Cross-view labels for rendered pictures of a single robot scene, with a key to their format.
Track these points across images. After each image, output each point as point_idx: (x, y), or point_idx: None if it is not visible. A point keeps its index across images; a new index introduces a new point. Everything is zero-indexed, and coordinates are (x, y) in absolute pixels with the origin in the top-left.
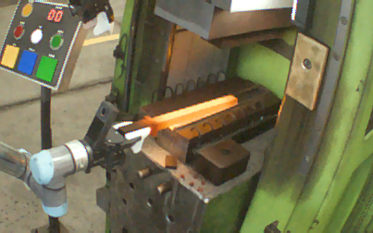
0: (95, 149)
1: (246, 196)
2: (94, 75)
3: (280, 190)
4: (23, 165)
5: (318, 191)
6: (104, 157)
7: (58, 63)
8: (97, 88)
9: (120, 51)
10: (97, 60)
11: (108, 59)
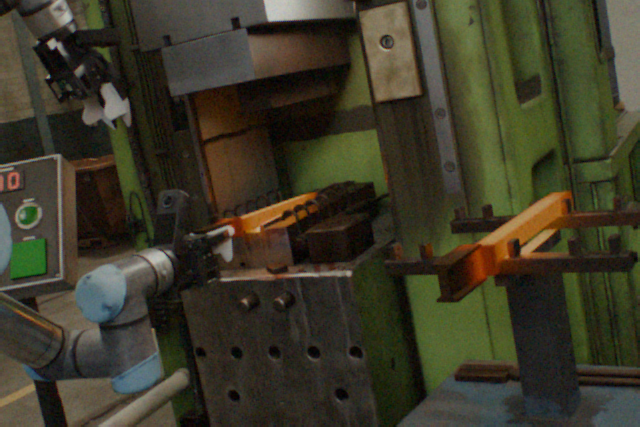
0: (176, 254)
1: (396, 281)
2: (78, 414)
3: (437, 237)
4: (57, 330)
5: (495, 198)
6: (190, 269)
7: (48, 242)
8: (93, 425)
9: (136, 220)
10: (71, 397)
11: (90, 389)
